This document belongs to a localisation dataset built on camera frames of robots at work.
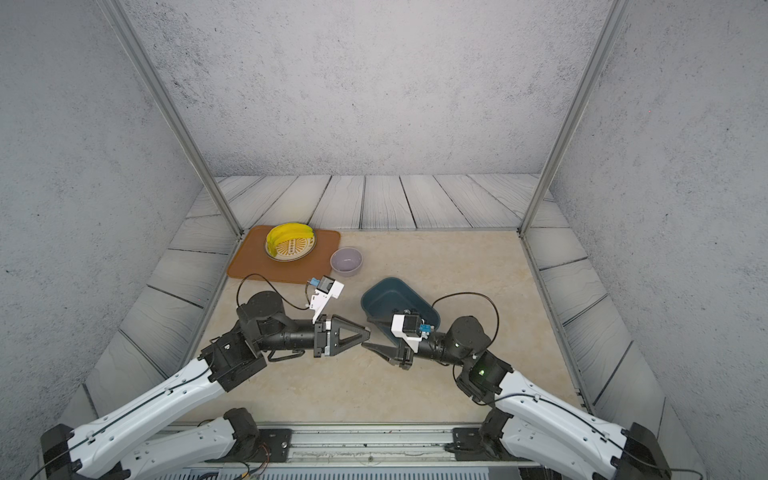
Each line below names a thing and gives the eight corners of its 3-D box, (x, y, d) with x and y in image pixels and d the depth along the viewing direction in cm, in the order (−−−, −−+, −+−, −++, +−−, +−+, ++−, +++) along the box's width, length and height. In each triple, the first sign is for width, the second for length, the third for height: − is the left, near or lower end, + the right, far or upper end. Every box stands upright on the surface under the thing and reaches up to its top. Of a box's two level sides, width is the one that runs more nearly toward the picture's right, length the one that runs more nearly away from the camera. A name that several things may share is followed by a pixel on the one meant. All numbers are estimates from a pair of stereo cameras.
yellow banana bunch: (273, 256, 113) (269, 248, 109) (262, 240, 118) (259, 232, 115) (314, 236, 119) (311, 228, 116) (302, 222, 125) (299, 214, 121)
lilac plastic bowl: (331, 279, 108) (328, 269, 104) (334, 257, 115) (332, 247, 110) (360, 279, 108) (359, 269, 104) (362, 257, 115) (361, 247, 110)
